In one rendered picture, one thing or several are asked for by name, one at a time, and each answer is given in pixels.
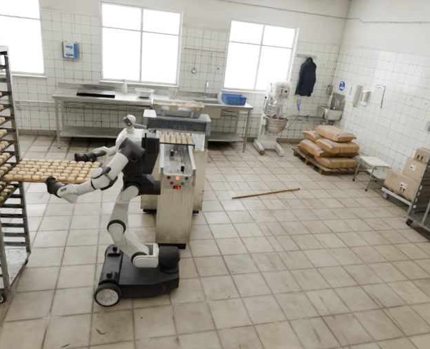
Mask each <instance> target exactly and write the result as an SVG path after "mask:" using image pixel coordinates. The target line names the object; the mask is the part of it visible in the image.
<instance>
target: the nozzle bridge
mask: <svg viewBox="0 0 430 349"><path fill-rule="evenodd" d="M163 120H164V122H163ZM169 121H170V124H169V125H170V128H169V129H168V123H169ZM175 121H176V122H175ZM187 122H188V123H187ZM192 122H193V123H192ZM147 123H148V128H149V129H148V130H154V129H156V130H157V131H160V132H177V133H187V134H203V135H204V140H203V146H204V148H207V147H208V136H210V128H211V120H210V118H209V116H208V114H201V116H200V117H199V118H183V117H174V116H157V115H156V113H155V111H154V110H149V109H145V112H144V115H143V126H147ZM162 123H163V129H162V128H161V126H162ZM174 123H175V129H173V125H174ZM180 123H181V130H179V124H180ZM186 123H187V128H186V130H185V124H186ZM191 125H192V131H190V126H191Z"/></svg>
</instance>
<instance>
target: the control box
mask: <svg viewBox="0 0 430 349"><path fill-rule="evenodd" d="M167 176H170V179H167ZM176 177H179V179H176ZM185 177H187V178H188V180H185ZM190 179H191V174H170V173H164V185H163V188H171V189H178V187H179V189H186V190H190ZM171 181H172V182H173V184H172V185H171V184H170V182H171ZM181 182H184V185H181ZM175 186H176V188H174V187H175Z"/></svg>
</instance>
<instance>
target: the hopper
mask: <svg viewBox="0 0 430 349"><path fill-rule="evenodd" d="M173 102H174V103H176V104H177V105H166V104H171V103H173ZM159 103H160V104H159ZM186 103H188V104H195V105H197V106H200V107H191V106H182V105H185V104H186ZM179 104H182V105H179ZM152 105H153V108H154V110H155V113H156V115H157V116H174V117H183V118H199V117H200V116H201V113H202V112H203V110H204V109H205V106H204V104H203V103H202V102H193V101H185V100H169V99H160V98H153V99H152Z"/></svg>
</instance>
